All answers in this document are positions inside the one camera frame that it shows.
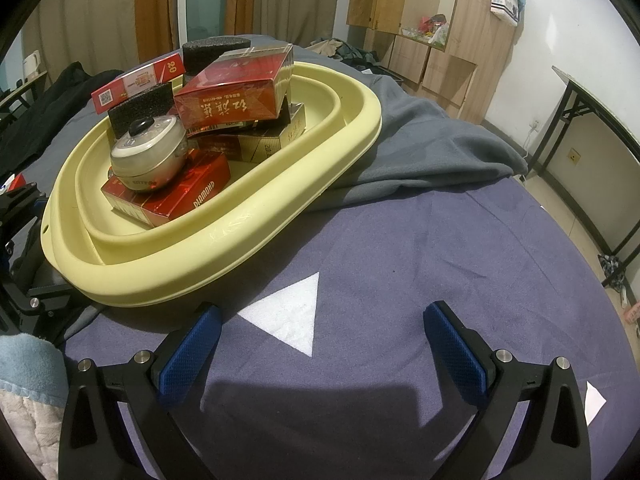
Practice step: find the black foam cylinder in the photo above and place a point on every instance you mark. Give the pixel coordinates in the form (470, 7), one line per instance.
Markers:
(210, 52)
(140, 107)

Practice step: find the red cigarette box gold print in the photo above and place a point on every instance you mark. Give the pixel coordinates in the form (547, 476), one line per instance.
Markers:
(230, 100)

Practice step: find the wooden cabinet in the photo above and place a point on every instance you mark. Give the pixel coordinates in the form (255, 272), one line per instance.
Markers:
(480, 35)

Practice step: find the glass door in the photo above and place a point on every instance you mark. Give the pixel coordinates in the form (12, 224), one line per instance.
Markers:
(202, 0)

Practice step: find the purple tablecloth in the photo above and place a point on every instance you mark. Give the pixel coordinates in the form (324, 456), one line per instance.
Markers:
(400, 260)

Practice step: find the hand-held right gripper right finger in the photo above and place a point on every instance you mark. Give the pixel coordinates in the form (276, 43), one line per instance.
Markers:
(455, 355)

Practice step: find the glossy red cigarette box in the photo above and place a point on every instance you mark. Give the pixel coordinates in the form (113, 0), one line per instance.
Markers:
(180, 200)

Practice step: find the white wall outlet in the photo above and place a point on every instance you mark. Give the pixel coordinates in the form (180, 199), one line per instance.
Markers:
(535, 125)

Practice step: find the black cloth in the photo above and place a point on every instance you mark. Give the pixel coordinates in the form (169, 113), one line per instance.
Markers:
(65, 100)

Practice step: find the white triangle marker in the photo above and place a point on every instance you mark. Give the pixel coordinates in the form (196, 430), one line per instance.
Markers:
(595, 400)
(290, 315)

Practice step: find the pale yellow plastic basin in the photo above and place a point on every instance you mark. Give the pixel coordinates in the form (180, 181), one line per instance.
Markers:
(200, 260)

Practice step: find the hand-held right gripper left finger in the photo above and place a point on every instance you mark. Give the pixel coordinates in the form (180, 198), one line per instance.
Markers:
(187, 355)

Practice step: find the grey blanket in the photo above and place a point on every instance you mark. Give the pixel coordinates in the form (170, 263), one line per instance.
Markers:
(425, 150)

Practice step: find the black folding table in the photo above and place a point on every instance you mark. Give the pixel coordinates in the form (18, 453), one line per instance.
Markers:
(600, 95)

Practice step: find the yellow wall outlet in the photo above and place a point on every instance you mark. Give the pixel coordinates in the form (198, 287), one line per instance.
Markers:
(575, 156)

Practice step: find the clutter in cabinet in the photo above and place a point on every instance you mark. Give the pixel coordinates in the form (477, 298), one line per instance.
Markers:
(432, 25)

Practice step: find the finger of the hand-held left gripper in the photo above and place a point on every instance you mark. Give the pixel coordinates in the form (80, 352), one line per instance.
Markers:
(25, 202)
(45, 300)

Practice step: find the gold brown cigarette box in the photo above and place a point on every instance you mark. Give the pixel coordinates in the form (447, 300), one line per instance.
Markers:
(260, 142)

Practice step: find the pile of dark clothes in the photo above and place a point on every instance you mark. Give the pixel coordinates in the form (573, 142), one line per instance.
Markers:
(345, 52)

